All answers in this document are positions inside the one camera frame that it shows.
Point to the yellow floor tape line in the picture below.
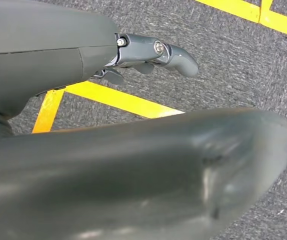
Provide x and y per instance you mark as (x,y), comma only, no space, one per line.
(278,21)
(121,101)

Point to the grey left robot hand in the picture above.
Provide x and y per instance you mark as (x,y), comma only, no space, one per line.
(45,49)

